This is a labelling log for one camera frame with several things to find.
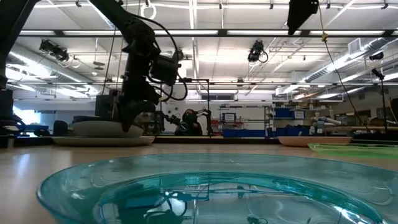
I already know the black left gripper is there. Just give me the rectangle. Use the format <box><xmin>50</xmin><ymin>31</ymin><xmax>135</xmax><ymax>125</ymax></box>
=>
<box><xmin>119</xmin><ymin>36</ymin><xmax>162</xmax><ymax>133</ymax></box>

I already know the cream white bowl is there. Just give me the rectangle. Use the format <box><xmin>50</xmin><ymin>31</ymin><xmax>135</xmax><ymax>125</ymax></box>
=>
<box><xmin>72</xmin><ymin>120</ymin><xmax>145</xmax><ymax>139</ymax></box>

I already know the navy blue plastic plate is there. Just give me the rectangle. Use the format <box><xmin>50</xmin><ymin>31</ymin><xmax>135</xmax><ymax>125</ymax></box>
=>
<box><xmin>72</xmin><ymin>115</ymin><xmax>121</xmax><ymax>123</ymax></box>

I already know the pink plastic plate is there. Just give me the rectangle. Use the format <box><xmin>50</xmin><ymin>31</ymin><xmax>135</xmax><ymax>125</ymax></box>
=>
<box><xmin>277</xmin><ymin>136</ymin><xmax>353</xmax><ymax>148</ymax></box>

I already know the green translucent plate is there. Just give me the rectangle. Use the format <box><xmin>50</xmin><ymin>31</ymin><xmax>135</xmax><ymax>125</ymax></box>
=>
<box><xmin>307</xmin><ymin>142</ymin><xmax>398</xmax><ymax>160</ymax></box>

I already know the black monitor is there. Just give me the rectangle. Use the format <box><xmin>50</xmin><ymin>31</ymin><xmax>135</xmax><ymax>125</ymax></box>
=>
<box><xmin>95</xmin><ymin>95</ymin><xmax>116</xmax><ymax>121</ymax></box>

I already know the black overhead crossbeam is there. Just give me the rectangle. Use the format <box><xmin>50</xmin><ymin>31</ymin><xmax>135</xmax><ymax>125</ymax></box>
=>
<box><xmin>18</xmin><ymin>29</ymin><xmax>398</xmax><ymax>38</ymax></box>

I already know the teal translucent plate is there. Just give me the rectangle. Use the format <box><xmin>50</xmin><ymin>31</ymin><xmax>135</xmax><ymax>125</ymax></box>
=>
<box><xmin>35</xmin><ymin>152</ymin><xmax>398</xmax><ymax>224</ymax></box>

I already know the black chair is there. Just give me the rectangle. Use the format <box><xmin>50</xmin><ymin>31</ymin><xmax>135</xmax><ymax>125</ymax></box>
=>
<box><xmin>52</xmin><ymin>120</ymin><xmax>69</xmax><ymax>137</ymax></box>

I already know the shelf with blue bins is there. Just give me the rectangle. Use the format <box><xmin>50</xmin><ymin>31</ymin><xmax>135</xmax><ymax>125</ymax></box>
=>
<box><xmin>219</xmin><ymin>104</ymin><xmax>312</xmax><ymax>138</ymax></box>

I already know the black tripod stand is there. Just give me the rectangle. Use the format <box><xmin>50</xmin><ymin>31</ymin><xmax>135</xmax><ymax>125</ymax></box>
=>
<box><xmin>371</xmin><ymin>67</ymin><xmax>389</xmax><ymax>134</ymax></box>

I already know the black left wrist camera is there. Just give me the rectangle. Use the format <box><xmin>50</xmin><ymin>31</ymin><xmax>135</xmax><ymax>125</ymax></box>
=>
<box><xmin>150</xmin><ymin>54</ymin><xmax>182</xmax><ymax>87</ymax></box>

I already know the black mounted camera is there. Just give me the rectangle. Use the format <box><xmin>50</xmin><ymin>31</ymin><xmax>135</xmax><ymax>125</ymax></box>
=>
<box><xmin>39</xmin><ymin>39</ymin><xmax>70</xmax><ymax>62</ymax></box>
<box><xmin>248</xmin><ymin>39</ymin><xmax>269</xmax><ymax>63</ymax></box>

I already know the silver air duct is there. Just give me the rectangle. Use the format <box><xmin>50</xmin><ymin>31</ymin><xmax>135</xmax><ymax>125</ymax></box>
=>
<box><xmin>303</xmin><ymin>37</ymin><xmax>398</xmax><ymax>83</ymax></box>

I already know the hanging yellow black cable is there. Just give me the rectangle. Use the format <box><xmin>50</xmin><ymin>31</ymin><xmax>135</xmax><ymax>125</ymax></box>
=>
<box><xmin>317</xmin><ymin>0</ymin><xmax>373</xmax><ymax>133</ymax></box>

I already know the black aluminium table frame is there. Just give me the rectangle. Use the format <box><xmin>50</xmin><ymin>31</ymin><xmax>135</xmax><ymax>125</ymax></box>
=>
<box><xmin>0</xmin><ymin>136</ymin><xmax>398</xmax><ymax>149</ymax></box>

